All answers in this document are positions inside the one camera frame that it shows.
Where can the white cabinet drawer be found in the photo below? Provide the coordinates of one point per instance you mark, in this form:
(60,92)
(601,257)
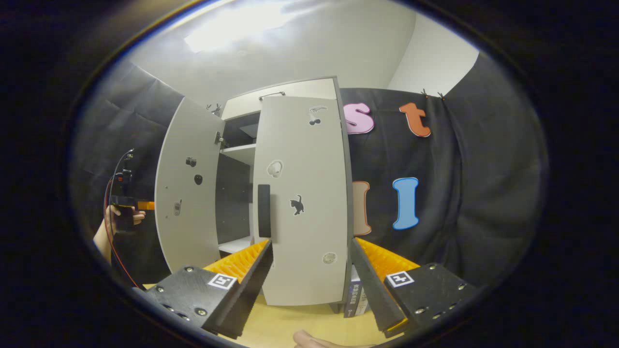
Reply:
(300,89)

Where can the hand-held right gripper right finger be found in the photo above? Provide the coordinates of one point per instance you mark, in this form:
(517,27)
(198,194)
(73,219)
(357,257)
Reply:
(370,287)

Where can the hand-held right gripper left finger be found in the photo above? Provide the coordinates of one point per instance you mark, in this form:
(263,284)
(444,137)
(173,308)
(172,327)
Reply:
(251,285)

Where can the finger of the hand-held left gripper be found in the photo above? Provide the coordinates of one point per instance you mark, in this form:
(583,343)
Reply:
(146,206)

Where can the white cabinet door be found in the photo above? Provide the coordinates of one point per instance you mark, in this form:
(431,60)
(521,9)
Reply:
(188,232)
(309,241)

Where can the white shoe cabinet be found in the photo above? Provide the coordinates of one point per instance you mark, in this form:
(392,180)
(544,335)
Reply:
(239,152)

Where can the black backdrop cloth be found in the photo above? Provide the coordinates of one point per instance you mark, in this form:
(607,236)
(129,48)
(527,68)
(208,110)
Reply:
(474,169)
(135,116)

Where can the blue white box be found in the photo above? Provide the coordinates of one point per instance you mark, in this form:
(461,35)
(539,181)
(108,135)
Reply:
(355,299)

